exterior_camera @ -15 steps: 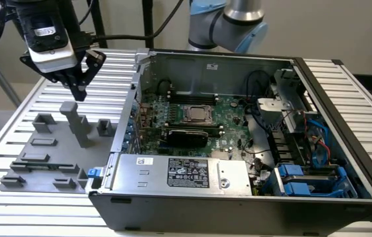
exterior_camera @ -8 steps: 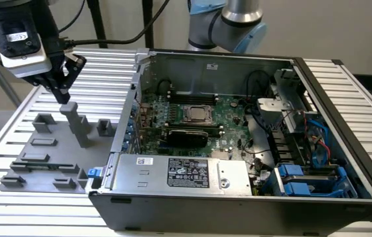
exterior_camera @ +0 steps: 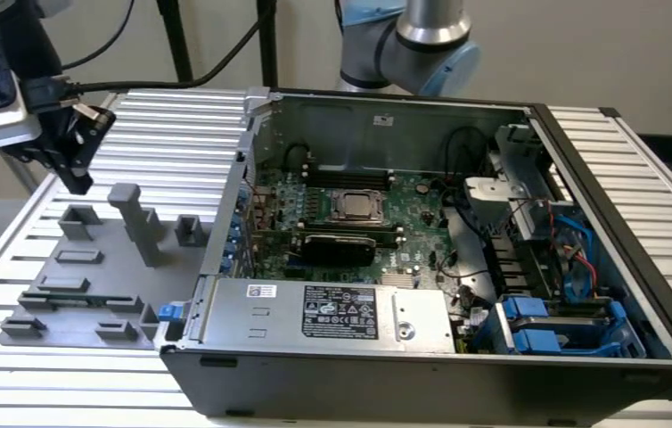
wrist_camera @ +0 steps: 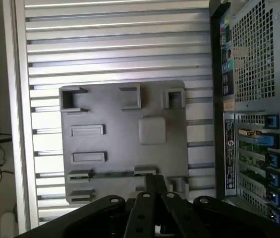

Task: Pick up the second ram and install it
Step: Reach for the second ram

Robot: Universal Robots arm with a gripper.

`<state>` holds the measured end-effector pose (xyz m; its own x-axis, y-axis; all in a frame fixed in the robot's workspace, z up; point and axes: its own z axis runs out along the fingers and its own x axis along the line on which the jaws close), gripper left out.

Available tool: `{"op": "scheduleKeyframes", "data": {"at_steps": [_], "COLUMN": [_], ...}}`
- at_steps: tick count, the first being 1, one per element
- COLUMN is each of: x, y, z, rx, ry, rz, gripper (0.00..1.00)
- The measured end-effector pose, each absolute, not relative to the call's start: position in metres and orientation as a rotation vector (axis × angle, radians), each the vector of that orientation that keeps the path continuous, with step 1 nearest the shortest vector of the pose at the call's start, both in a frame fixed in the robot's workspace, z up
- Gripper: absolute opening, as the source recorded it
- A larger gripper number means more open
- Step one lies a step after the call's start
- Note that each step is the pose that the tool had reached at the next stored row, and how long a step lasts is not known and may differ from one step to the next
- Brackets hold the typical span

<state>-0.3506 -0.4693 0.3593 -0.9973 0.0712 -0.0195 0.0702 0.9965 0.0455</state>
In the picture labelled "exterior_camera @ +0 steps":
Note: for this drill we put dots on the black graphics card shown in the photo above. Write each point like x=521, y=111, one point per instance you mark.
x=341, y=249

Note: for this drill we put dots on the black table corner bracket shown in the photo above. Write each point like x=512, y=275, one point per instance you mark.
x=612, y=112

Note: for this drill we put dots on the green motherboard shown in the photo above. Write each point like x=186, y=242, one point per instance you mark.
x=412, y=223

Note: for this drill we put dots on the silver power supply unit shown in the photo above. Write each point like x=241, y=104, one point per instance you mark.
x=288, y=321

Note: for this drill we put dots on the black RAM slot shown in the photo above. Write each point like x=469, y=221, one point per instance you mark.
x=346, y=184
x=346, y=179
x=346, y=175
x=346, y=170

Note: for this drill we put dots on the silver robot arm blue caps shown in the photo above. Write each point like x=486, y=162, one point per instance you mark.
x=430, y=27

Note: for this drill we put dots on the grey parts rack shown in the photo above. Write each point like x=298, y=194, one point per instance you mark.
x=85, y=276

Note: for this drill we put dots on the round coin battery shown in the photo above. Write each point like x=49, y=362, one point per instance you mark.
x=424, y=187

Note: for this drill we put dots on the black stand pole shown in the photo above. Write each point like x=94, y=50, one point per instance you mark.
x=268, y=44
x=176, y=40

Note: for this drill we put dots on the black open PC case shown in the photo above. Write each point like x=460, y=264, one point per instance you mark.
x=430, y=383

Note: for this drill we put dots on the blue plastic drive bracket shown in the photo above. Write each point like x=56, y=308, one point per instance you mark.
x=549, y=330

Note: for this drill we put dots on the silver CPU in socket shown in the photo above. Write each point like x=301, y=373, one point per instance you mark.
x=348, y=205

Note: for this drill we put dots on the grey metal disk bay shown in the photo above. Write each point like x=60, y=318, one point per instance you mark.
x=520, y=196

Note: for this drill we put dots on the white sticker on case wall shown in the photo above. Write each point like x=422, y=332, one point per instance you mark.
x=382, y=120

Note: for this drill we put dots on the blue case latch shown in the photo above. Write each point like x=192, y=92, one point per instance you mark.
x=169, y=312

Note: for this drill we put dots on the silver chipset heat sink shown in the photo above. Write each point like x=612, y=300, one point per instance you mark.
x=398, y=279

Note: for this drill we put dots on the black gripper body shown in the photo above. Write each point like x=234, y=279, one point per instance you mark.
x=37, y=49

